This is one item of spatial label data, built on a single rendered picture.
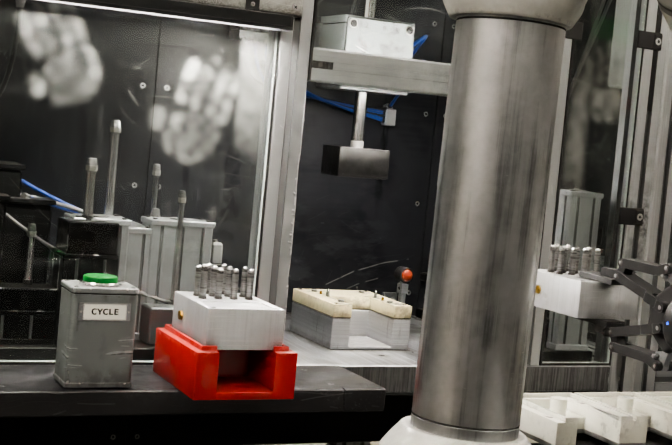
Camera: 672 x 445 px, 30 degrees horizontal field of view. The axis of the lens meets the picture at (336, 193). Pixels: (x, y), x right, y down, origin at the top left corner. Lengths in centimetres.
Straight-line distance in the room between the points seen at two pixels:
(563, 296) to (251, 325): 44
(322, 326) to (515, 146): 80
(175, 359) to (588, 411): 60
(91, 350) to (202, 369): 13
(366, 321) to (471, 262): 84
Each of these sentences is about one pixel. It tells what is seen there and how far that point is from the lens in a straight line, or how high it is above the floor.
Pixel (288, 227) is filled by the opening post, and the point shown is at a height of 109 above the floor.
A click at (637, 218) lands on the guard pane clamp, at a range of 196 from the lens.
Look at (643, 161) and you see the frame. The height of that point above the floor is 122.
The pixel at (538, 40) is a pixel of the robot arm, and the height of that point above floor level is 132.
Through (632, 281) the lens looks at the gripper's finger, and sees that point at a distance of 163.
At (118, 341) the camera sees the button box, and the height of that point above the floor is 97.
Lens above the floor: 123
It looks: 3 degrees down
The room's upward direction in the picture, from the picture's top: 5 degrees clockwise
